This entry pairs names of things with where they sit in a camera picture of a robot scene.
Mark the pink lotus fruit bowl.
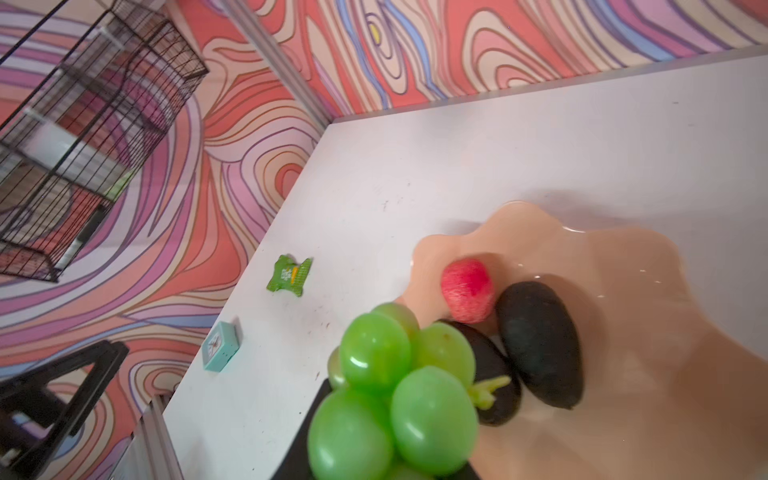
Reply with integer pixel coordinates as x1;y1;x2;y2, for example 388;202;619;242
401;202;767;479

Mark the green candy packet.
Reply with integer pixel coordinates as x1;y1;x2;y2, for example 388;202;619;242
266;255;313;297

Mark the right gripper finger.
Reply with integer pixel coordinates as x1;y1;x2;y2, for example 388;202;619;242
271;379;332;480

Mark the red apple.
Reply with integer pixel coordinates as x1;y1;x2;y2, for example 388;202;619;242
440;258;495;324

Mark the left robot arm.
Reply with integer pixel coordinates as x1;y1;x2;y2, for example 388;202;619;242
1;340;129;479

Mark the black marker pen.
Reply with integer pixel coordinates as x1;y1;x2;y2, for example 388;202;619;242
54;205;108;275

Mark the small teal clock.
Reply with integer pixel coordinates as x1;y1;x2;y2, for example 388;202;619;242
201;321;240;372

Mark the dark avocado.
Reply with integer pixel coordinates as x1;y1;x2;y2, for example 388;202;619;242
443;320;522;427
495;281;585;410

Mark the side wire basket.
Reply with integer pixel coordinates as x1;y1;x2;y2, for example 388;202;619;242
1;1;208;282

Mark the green grape bunch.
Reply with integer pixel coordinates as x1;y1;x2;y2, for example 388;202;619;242
308;303;510;479

